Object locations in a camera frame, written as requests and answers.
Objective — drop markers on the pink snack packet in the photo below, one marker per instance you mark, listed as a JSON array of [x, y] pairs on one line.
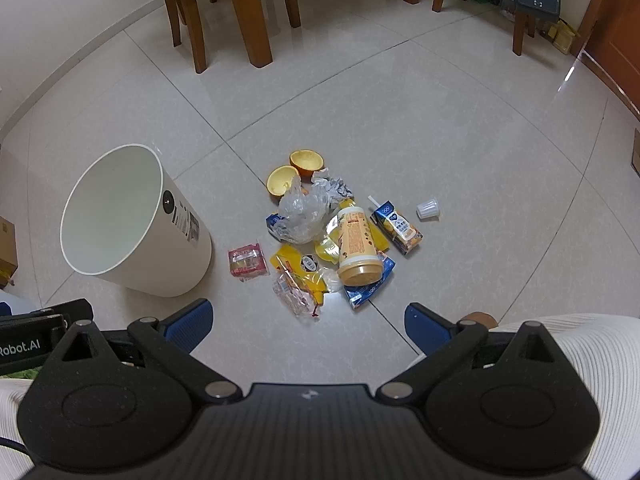
[[245, 260]]

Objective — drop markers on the wooden dining table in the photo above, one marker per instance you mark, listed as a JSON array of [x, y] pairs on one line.
[[255, 20]]

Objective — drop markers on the clear plastic bag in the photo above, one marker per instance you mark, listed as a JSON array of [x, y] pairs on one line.
[[300, 215]]

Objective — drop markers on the person's right leg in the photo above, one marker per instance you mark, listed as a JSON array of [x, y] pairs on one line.
[[600, 360]]

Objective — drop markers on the yellow drink cup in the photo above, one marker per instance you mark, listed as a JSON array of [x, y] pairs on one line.
[[357, 245]]

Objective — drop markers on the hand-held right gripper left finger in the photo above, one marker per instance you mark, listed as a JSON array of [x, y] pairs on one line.
[[192, 317]]

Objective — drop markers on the yellow snack packet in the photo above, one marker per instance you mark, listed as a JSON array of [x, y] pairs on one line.
[[295, 260]]

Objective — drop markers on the cardboard box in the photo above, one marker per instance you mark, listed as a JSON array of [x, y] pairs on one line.
[[6, 245]]

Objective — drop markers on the orange half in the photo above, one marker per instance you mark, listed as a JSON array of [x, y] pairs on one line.
[[280, 180], [307, 160]]

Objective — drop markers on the white trash bin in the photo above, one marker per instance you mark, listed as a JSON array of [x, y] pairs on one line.
[[110, 210]]

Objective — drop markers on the clear plastic wrapper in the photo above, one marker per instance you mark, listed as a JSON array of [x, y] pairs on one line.
[[292, 295]]

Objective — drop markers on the blue drink carton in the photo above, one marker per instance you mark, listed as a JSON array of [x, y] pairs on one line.
[[397, 230], [370, 287], [272, 221]]

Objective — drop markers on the paper ball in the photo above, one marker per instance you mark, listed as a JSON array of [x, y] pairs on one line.
[[330, 185]]

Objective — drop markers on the green printed packet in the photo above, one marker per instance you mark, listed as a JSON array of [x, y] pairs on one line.
[[25, 373]]

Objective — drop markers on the wooden cabinet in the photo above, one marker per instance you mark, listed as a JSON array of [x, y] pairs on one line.
[[615, 35]]

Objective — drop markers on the small clear plastic cup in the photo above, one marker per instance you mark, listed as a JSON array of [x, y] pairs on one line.
[[429, 208]]

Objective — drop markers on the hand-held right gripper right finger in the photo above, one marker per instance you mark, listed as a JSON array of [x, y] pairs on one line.
[[425, 325]]

